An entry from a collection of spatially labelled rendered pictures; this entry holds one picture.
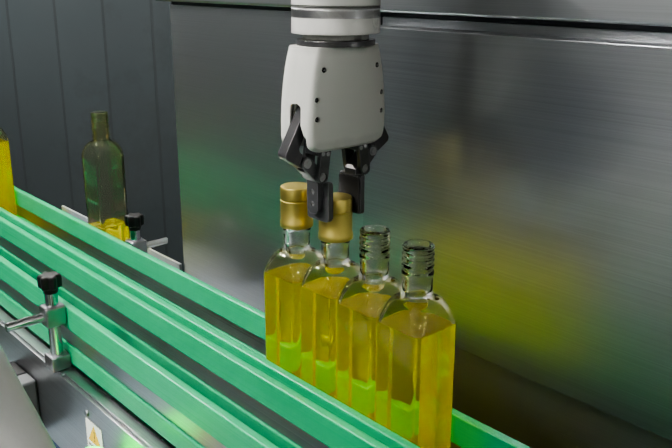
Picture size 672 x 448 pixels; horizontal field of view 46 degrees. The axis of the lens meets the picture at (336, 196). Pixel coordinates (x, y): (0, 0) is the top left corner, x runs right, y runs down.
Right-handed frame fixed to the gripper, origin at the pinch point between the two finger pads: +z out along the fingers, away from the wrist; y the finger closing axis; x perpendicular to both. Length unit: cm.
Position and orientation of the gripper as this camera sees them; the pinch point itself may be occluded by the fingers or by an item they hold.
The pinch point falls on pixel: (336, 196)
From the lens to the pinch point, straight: 79.4
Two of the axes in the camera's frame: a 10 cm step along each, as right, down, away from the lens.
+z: 0.0, 9.6, 2.7
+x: 6.6, 2.0, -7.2
